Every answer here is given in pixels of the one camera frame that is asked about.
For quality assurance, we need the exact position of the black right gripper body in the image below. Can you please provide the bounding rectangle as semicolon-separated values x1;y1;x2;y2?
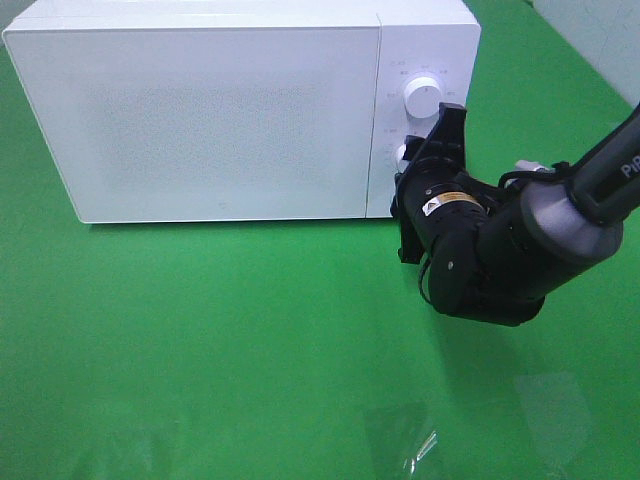
399;164;488;250

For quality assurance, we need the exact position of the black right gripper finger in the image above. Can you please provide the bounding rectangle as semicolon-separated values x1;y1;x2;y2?
405;102;467;172
390;173;424;264

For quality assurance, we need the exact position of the white microwave knob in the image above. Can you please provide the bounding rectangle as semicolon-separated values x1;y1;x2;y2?
395;144;409;173
403;76;443;119

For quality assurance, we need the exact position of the white microwave door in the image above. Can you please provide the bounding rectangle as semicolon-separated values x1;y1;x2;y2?
5;28;378;223

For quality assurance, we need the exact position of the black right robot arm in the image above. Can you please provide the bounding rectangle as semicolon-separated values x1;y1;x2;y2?
390;103;639;326

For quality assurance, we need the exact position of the green table mat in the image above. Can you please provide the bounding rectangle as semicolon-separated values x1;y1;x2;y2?
1;54;639;479

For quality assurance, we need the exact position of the clear tape patch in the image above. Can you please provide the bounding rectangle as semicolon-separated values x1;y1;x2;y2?
364;401;446;479
514;371;592;463

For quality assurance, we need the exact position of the white microwave oven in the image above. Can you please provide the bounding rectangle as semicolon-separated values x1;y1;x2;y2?
2;1;481;219

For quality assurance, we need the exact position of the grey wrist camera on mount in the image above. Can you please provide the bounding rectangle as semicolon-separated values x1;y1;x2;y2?
515;159;551;177

